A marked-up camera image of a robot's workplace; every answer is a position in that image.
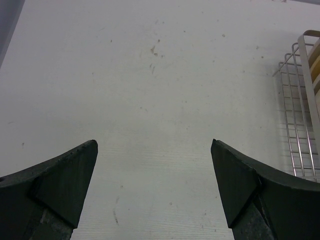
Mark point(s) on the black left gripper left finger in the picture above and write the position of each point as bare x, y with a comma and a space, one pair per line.
45, 201

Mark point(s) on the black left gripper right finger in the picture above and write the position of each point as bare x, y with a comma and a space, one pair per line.
263, 203

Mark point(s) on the metal wire dish rack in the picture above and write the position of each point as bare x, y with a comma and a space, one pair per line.
300, 107

